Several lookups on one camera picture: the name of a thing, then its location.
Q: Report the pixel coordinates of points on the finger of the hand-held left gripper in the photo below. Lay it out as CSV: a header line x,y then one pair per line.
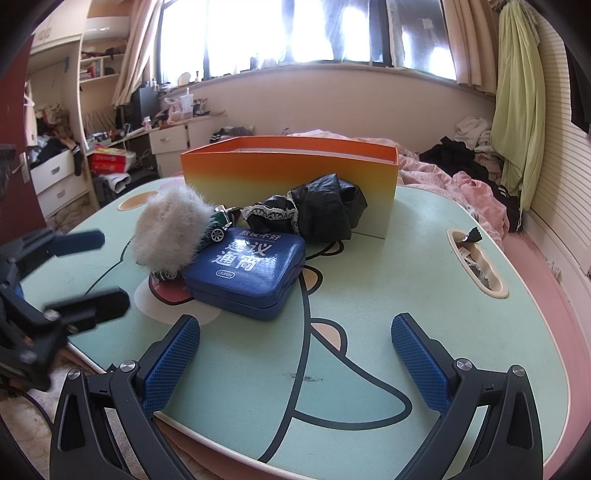
x,y
92,307
78,243

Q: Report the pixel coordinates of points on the green hanging cloth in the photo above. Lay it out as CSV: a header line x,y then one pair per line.
x,y
517,92

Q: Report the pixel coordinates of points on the red tissue pack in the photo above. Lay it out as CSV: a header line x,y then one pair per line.
x,y
111,161

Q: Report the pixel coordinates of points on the green cartoon desktop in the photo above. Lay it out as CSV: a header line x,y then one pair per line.
x,y
369,286

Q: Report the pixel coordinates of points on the black lace garment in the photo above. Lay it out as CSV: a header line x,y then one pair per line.
x,y
318,207

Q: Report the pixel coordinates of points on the pink floral blanket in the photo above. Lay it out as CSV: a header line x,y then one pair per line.
x,y
438,184

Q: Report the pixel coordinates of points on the beige curtain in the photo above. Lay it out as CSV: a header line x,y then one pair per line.
x,y
471,41
138,46

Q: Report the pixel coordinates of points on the black clothes pile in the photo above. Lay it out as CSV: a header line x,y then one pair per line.
x,y
452,154

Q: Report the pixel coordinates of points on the crinkled wrapper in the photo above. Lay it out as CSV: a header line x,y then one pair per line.
x,y
478,272

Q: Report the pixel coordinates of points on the striped dark clothes pile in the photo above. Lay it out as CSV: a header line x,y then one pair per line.
x,y
231,134

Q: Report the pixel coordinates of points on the white clothes pile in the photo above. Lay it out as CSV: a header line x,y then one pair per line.
x,y
471,131

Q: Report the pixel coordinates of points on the round mirror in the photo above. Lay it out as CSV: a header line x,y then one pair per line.
x,y
183,79

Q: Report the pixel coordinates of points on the pink bed sheet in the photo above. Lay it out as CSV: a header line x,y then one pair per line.
x,y
545,277

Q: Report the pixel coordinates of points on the blue tin case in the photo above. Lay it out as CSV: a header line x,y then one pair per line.
x,y
244,272

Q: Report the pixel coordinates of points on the white bookshelf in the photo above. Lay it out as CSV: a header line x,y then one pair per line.
x,y
104,77

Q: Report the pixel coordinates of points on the drink cup with straw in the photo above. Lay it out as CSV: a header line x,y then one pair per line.
x,y
186,108

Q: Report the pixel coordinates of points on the window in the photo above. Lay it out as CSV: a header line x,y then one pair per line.
x,y
277,37

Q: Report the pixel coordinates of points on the brown wooden door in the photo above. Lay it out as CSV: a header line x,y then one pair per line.
x,y
18,92

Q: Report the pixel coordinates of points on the orange cardboard box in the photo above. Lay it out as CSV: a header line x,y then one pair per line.
x,y
277,170

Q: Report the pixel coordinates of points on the black monitor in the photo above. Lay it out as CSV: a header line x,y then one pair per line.
x,y
143,108

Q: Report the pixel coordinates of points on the white louvered door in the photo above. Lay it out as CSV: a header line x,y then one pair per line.
x,y
563,175

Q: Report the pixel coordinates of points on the black candy wrapper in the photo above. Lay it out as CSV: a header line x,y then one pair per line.
x,y
473,236

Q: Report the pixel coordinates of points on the white drawer chest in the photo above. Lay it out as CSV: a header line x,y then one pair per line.
x,y
51,170

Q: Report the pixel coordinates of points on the fluffy beige plush toy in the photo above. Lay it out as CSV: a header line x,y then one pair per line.
x,y
168,230

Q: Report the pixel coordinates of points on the white drawer cabinet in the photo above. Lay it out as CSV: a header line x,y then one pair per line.
x,y
168,138

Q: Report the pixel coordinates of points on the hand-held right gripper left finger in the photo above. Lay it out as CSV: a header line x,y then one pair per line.
x,y
171,364

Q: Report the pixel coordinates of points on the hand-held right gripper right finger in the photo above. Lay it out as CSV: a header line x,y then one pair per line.
x,y
422,364

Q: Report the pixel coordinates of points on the white plastic bag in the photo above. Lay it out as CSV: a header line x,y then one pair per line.
x,y
173,110

